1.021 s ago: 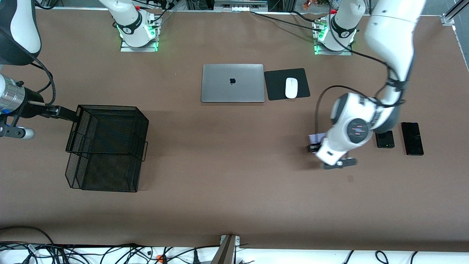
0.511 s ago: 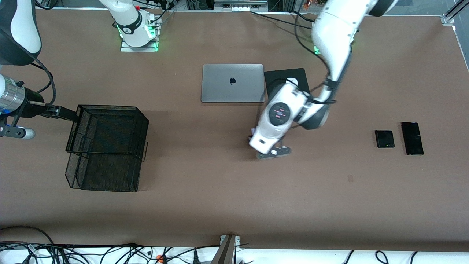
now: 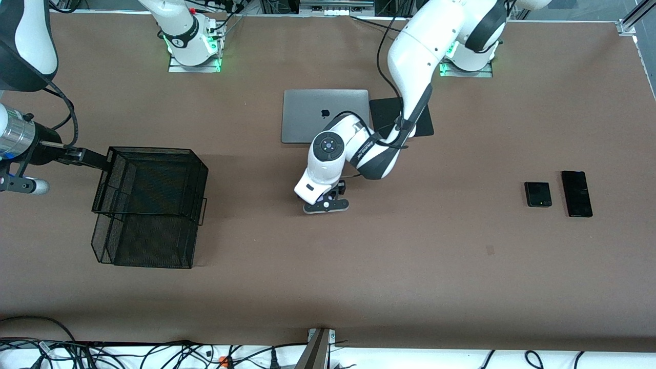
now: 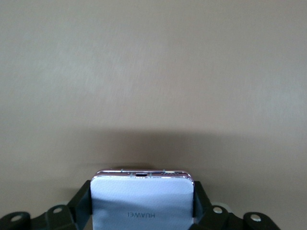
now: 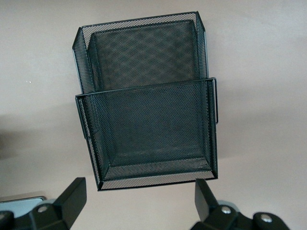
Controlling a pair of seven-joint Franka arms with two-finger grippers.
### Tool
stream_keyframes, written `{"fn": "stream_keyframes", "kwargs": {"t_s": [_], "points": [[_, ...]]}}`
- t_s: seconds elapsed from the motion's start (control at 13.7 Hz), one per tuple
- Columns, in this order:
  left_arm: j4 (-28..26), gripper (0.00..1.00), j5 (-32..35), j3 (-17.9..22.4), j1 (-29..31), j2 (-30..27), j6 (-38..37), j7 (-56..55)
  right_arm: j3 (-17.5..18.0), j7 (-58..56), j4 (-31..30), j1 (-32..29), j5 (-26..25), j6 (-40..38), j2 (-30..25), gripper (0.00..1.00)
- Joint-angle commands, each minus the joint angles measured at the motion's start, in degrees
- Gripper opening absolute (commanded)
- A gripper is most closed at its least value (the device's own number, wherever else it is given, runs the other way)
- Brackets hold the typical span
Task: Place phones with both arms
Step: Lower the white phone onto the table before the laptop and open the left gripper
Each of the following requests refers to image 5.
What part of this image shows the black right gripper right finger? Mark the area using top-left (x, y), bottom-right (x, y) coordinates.
top-left (194, 178), bottom-right (241, 230)

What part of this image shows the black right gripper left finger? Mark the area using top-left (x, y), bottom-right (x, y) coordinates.
top-left (30, 177), bottom-right (87, 230)

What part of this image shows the silver closed laptop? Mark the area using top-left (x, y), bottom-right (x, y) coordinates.
top-left (0, 195), bottom-right (47, 216)

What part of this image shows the black mesh two-tier tray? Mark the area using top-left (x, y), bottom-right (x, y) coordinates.
top-left (70, 10), bottom-right (220, 192)

